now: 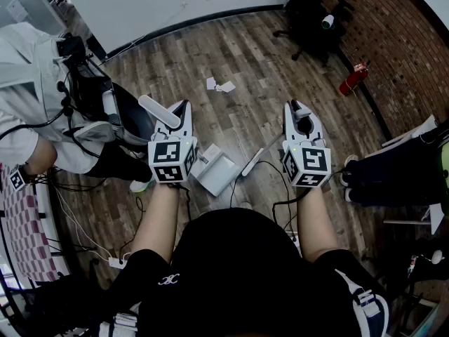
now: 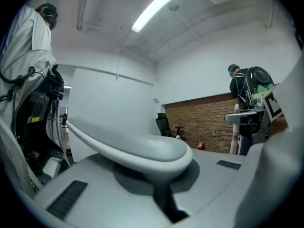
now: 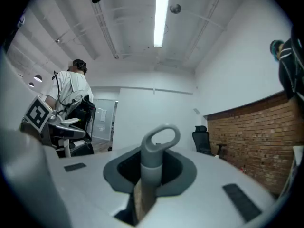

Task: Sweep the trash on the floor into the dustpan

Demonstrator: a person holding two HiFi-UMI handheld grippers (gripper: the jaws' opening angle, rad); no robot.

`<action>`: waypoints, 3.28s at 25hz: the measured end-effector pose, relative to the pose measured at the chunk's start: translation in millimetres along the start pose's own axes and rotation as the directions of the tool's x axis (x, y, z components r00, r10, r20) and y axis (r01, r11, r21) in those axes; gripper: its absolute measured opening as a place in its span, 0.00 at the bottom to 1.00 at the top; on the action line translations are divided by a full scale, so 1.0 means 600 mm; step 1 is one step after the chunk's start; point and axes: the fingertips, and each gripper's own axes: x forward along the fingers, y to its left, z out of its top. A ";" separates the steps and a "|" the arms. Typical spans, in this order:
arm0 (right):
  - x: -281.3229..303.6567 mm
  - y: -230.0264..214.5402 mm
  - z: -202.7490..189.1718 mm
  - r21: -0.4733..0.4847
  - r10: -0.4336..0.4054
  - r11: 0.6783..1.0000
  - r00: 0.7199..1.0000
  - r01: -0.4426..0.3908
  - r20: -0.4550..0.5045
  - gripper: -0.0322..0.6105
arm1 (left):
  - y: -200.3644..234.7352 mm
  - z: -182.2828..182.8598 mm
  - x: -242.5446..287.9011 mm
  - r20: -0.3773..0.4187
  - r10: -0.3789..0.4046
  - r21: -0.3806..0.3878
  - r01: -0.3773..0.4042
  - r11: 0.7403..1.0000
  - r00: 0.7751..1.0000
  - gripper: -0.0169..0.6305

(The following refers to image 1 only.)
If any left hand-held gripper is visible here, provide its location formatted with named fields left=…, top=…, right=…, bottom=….
left=147, top=99, right=199, bottom=185

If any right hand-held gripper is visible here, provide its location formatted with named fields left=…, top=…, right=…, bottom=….
left=280, top=99, right=333, bottom=188

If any white broom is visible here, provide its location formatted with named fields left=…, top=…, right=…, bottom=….
left=241, top=99, right=313, bottom=179

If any white box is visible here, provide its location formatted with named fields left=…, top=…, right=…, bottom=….
left=138, top=95, right=243, bottom=197

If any person's left forearm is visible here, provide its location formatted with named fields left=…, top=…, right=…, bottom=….
left=130, top=183, right=180, bottom=263

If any person's right forearm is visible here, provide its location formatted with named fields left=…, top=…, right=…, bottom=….
left=295, top=184, right=340, bottom=263

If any red fire extinguisher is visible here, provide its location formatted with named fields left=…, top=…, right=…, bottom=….
left=338, top=60, right=372, bottom=97

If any green sneaker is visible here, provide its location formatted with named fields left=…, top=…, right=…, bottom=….
left=129, top=178, right=156, bottom=194

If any black equipment pack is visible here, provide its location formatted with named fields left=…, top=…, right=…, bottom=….
left=55, top=35, right=114, bottom=123

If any black office chair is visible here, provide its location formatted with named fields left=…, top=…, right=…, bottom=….
left=272, top=0, right=356, bottom=66

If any white power strip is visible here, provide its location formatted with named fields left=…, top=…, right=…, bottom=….
left=107, top=256, right=129, bottom=270

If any person's black shirt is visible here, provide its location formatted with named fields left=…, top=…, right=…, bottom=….
left=107, top=207, right=364, bottom=337

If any pink checkered board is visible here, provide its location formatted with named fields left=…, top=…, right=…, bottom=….
left=1, top=166, right=61, bottom=282

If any blue white-striped bag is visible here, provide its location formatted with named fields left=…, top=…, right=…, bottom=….
left=335, top=267, right=391, bottom=337

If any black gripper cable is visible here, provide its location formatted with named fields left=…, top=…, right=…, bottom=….
left=229, top=159, right=347, bottom=232
left=167, top=183, right=193, bottom=221

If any white folding frame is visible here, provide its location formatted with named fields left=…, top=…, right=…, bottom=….
left=381, top=114, right=440, bottom=149

